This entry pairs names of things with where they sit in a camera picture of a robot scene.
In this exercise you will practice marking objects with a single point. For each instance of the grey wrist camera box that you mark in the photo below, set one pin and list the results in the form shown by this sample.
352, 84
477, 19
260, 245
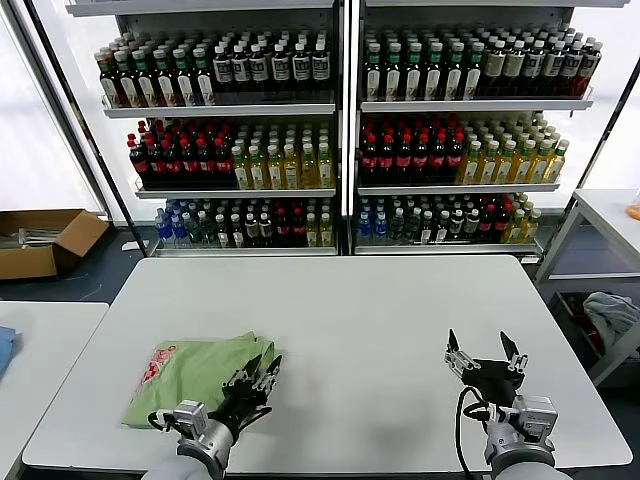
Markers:
539, 417
190, 416

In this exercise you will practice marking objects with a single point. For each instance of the blue folded cloth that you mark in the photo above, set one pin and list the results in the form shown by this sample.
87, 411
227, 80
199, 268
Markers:
9, 350

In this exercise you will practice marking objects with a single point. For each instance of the black storage bin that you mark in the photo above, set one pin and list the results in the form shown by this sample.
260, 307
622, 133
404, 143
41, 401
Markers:
562, 312

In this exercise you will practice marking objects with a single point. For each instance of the green polo shirt red print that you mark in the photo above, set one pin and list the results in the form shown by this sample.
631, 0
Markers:
200, 365

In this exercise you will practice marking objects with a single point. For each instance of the small dark bottle white cap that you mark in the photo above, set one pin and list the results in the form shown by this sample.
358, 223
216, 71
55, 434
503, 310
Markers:
266, 230
238, 234
253, 231
457, 225
428, 229
221, 232
472, 225
443, 229

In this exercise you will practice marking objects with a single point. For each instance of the clear water bottle white cap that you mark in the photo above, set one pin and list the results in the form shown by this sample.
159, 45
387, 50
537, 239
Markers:
205, 230
192, 230
413, 227
397, 226

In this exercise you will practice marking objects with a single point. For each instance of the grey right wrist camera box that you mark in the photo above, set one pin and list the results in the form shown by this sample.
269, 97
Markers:
539, 417

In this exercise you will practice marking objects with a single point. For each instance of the black slanted pole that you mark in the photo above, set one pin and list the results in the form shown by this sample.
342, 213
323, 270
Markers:
104, 165
604, 132

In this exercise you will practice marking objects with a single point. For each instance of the clear plastic packing items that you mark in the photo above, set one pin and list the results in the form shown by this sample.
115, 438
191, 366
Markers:
30, 236

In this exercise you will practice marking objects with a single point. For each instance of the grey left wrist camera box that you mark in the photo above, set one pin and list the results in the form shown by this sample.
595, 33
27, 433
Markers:
190, 416

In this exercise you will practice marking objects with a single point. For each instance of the dark bottle white square label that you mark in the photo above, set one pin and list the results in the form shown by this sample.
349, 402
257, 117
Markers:
589, 67
534, 66
321, 67
281, 68
553, 67
260, 69
302, 67
223, 70
571, 67
242, 69

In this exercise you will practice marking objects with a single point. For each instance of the blue water bottle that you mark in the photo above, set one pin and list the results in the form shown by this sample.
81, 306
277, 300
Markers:
162, 227
382, 226
366, 226
176, 229

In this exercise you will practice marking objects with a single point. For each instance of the cola bottle red cap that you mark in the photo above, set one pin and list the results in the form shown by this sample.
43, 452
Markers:
224, 162
438, 161
190, 162
207, 162
502, 224
283, 229
404, 161
455, 160
156, 162
138, 162
487, 225
173, 163
387, 161
370, 160
299, 229
421, 161

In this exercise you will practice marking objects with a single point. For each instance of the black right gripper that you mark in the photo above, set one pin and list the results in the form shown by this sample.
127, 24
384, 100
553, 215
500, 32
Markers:
495, 380

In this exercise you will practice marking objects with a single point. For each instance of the orange object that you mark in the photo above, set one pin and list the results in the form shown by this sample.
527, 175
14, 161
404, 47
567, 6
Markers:
635, 207

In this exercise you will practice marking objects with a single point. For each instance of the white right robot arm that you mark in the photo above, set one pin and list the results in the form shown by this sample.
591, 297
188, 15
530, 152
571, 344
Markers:
515, 455

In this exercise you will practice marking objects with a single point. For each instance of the white flat floor object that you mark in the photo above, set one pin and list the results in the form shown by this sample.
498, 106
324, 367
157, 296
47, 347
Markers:
135, 245

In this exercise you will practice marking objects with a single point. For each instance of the brown tea bottle green label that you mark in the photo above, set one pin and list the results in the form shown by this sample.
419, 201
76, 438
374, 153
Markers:
148, 87
394, 80
113, 87
415, 80
474, 79
455, 80
435, 80
186, 85
205, 85
374, 80
167, 86
129, 87

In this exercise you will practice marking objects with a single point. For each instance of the brown cardboard box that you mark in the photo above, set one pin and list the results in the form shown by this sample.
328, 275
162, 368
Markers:
27, 262

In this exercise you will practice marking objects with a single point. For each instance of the grey frame side table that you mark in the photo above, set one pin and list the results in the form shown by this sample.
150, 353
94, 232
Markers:
607, 210

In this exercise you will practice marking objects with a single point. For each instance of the yellow juice bottle green label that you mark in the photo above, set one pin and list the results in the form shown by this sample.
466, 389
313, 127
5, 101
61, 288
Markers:
540, 167
242, 172
471, 167
523, 167
275, 172
516, 229
506, 167
310, 171
293, 172
489, 167
313, 231
258, 172
531, 227
556, 165
326, 171
327, 230

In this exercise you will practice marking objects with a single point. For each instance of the grey blue cloth bundle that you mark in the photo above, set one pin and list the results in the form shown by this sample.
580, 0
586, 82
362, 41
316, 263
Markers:
612, 315

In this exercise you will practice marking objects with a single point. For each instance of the grey metal shelf rack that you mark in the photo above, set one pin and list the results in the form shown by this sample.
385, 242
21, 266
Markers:
475, 106
220, 111

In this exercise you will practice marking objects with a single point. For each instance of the dark bottle beige label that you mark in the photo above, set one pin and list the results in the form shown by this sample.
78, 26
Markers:
514, 66
495, 67

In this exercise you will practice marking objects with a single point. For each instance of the red cloth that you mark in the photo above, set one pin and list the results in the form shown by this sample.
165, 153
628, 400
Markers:
597, 335

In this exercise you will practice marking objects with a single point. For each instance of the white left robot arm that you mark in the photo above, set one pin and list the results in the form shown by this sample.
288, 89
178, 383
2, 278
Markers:
210, 445

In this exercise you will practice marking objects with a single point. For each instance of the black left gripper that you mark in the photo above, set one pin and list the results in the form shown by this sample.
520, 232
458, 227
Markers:
242, 405

